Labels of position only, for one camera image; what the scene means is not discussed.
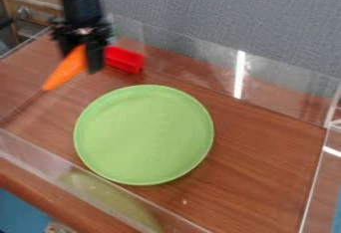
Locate red plastic block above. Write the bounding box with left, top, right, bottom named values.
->
left=105, top=46, right=146, bottom=74

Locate clear acrylic enclosure wall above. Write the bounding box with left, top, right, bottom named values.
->
left=0, top=18, right=341, bottom=233

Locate orange toy carrot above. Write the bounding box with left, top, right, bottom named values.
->
left=43, top=44, right=87, bottom=92

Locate green round plate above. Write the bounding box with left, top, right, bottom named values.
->
left=74, top=85, right=214, bottom=185

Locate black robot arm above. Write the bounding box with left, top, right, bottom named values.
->
left=53, top=0, right=113, bottom=74

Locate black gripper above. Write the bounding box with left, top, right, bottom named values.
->
left=51, top=18, right=114, bottom=74

